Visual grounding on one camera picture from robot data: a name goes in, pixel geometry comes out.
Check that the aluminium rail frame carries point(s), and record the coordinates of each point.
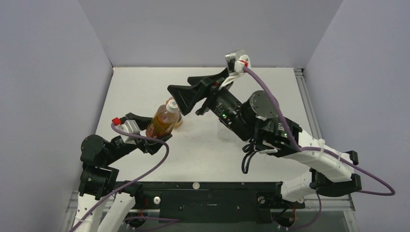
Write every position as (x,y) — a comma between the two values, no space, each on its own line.
(196,154)

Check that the gold red label bottle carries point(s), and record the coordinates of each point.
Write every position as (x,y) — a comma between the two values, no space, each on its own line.
(163,121)

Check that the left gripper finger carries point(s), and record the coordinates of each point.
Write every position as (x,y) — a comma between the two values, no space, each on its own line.
(141,121)
(153,145)

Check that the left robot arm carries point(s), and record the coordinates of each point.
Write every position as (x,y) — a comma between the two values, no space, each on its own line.
(104,202)

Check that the clear bottle blue cap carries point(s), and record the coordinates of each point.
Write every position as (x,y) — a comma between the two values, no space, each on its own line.
(225,134)

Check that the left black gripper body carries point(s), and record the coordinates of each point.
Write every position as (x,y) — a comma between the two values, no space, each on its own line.
(142,143)

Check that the orange blue label bottle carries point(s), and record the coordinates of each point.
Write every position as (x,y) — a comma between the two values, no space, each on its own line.
(180,120)

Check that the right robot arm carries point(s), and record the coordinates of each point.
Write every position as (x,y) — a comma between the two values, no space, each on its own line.
(260,124)

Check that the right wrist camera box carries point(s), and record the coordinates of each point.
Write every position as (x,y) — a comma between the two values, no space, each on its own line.
(236,62)

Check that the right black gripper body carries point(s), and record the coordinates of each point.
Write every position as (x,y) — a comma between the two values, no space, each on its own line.
(207,94)

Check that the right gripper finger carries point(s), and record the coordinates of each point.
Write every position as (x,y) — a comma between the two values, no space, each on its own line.
(193,80)
(187,97)

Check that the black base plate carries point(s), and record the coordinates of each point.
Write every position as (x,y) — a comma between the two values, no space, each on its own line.
(214,202)

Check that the white bottle cap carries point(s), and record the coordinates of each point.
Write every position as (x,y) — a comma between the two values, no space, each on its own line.
(195,185)

